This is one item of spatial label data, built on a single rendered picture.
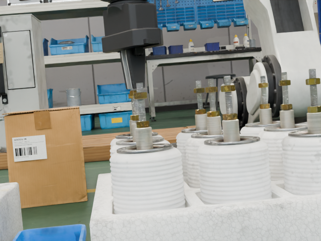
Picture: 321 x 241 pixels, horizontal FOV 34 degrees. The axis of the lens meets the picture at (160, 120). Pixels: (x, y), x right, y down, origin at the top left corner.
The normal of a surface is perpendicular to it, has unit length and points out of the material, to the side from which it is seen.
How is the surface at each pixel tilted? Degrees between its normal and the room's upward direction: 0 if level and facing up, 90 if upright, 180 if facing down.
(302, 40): 69
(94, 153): 90
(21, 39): 90
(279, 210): 90
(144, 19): 90
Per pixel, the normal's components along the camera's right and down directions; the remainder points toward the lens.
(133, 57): 0.58, 0.00
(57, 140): 0.13, 0.04
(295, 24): 0.02, -0.31
